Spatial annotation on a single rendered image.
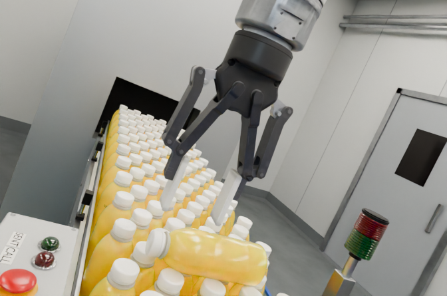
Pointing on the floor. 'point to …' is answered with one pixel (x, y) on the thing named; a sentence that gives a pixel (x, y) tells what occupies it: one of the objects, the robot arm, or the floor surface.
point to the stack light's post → (338, 285)
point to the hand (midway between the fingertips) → (198, 192)
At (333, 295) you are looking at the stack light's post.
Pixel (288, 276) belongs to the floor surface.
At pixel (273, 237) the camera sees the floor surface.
